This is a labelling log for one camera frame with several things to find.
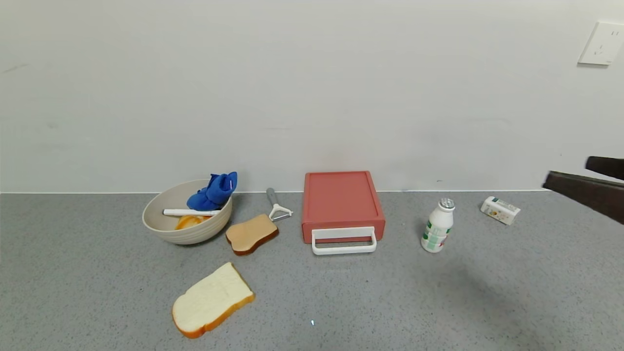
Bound red drawer with white handle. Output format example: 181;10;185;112
308;225;378;255

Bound red drawer casing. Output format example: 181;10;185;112
301;171;386;244

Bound brown toast slice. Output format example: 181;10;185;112
225;214;279;256

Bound blue cloth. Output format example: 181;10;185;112
186;172;238;211

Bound beige ribbed bowl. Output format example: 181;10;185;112
142;179;233;245

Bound orange food piece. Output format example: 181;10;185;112
175;215;210;230

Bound white green milk bottle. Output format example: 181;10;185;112
421;198;456;253

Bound white bread slice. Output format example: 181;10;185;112
172;262;255;339

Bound small white carton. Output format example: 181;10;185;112
481;196;521;226

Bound grey handled white peeler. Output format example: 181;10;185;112
266;188;293;222

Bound white wall socket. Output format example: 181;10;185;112
578;21;624;66

